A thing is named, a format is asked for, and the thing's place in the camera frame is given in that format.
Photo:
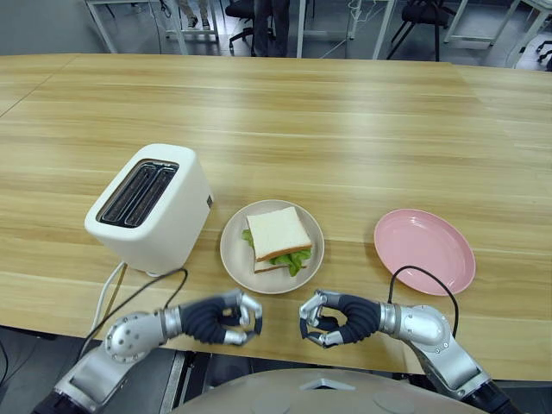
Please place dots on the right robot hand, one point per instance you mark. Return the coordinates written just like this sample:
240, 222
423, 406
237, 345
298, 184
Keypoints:
358, 317

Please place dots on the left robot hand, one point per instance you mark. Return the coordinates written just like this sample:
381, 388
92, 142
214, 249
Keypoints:
202, 321

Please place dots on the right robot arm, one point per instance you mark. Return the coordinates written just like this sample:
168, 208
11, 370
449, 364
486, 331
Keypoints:
431, 330

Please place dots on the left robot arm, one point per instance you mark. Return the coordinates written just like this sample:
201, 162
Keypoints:
129, 334

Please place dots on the beige plate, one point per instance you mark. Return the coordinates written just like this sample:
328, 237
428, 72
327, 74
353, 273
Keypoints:
235, 263

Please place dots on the bread slice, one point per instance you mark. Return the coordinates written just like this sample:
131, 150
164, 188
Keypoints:
278, 233
264, 268

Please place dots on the robot body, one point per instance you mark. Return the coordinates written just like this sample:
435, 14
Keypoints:
323, 394

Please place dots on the green lettuce leaf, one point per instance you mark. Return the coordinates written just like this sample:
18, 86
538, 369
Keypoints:
292, 260

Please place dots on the pink plate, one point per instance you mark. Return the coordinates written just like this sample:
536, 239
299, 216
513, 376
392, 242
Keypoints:
422, 250

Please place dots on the cream toaster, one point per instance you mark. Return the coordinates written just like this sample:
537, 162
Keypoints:
172, 220

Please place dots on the person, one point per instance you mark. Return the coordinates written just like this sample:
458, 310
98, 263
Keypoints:
269, 26
194, 15

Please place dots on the black office chair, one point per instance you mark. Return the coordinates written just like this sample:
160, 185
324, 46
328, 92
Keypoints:
241, 17
424, 15

